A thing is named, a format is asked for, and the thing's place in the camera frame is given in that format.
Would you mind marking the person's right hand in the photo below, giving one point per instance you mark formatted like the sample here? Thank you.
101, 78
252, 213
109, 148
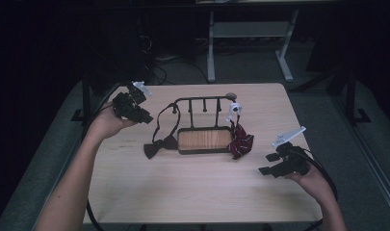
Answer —
316, 184

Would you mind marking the black bow tie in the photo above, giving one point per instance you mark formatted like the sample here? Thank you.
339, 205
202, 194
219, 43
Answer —
150, 150

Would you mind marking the dark red striped bow tie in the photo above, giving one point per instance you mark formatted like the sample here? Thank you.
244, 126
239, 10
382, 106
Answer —
242, 142

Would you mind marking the black hook rack wooden base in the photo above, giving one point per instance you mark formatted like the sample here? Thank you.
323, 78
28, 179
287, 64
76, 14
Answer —
204, 140

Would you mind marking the white metal desk frame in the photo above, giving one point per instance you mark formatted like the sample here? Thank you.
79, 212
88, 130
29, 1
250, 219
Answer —
250, 29

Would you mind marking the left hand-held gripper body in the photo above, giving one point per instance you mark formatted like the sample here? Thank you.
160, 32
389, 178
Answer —
126, 106

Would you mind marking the black metal stand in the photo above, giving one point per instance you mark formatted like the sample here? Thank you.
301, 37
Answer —
351, 96
85, 102

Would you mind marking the grey round knob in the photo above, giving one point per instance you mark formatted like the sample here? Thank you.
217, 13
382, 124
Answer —
231, 95

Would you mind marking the person's left hand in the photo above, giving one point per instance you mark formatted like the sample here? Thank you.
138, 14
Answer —
104, 125

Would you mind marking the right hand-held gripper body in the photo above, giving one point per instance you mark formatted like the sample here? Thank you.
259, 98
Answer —
295, 160

